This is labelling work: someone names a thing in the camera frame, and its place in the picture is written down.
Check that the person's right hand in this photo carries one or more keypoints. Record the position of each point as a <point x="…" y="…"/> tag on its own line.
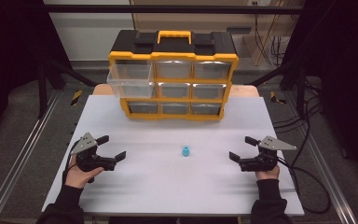
<point x="268" y="174"/>

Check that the yellow black hazard tape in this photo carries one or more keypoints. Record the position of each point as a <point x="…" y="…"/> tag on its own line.
<point x="76" y="97"/>
<point x="276" y="98"/>

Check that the person's left hand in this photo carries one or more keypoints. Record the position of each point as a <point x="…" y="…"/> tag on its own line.
<point x="76" y="177"/>

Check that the clear plastic drawer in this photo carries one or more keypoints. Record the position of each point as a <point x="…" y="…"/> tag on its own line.
<point x="130" y="82"/>

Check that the small blue plastic part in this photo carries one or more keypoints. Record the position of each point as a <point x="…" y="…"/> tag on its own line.
<point x="185" y="151"/>

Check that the set of closed clear drawers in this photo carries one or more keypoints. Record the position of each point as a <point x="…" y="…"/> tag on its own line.
<point x="208" y="70"/>

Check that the black metal stand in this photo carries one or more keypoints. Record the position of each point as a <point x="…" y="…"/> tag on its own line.
<point x="43" y="87"/>
<point x="300" y="87"/>

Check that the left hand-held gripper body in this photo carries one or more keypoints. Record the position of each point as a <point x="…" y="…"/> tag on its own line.
<point x="88" y="160"/>

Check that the black curtain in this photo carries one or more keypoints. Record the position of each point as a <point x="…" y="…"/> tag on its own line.
<point x="9" y="56"/>
<point x="348" y="77"/>

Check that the aluminium floor rail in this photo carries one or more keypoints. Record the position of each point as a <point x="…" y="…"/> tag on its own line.
<point x="332" y="186"/>
<point x="18" y="155"/>

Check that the wooden wall panel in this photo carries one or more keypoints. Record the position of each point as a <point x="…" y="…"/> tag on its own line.
<point x="199" y="21"/>

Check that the wooden table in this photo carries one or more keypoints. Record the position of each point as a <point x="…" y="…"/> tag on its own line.
<point x="244" y="91"/>

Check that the yellow black organizer cabinet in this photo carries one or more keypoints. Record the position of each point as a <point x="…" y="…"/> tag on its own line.
<point x="174" y="46"/>

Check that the black horizontal frame bar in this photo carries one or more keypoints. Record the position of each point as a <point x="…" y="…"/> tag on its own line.
<point x="167" y="9"/>

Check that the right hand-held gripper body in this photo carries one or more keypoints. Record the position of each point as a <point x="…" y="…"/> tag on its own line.
<point x="262" y="163"/>

